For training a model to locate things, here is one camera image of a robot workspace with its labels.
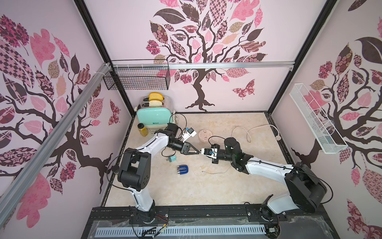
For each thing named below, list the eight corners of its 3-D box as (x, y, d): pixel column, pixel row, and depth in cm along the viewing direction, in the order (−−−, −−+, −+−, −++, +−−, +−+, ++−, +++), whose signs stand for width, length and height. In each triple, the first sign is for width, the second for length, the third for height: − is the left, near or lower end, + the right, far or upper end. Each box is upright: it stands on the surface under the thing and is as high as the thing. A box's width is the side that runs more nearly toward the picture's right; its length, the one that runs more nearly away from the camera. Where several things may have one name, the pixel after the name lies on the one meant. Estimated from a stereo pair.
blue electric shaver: (177, 174, 90) (176, 172, 87) (178, 167, 93) (177, 165, 90) (188, 174, 90) (187, 172, 87) (188, 167, 93) (188, 165, 90)
